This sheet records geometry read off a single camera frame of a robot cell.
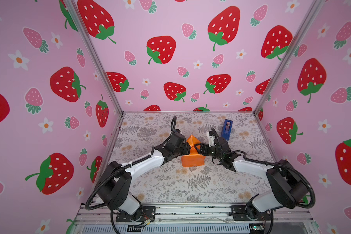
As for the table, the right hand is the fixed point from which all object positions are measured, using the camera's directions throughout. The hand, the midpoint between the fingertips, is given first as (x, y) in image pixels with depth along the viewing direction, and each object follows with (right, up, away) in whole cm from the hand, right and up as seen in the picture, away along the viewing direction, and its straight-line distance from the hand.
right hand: (195, 148), depth 86 cm
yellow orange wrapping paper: (0, -7, 0) cm, 7 cm away
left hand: (-3, 0, 0) cm, 3 cm away
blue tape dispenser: (+25, +11, +18) cm, 33 cm away
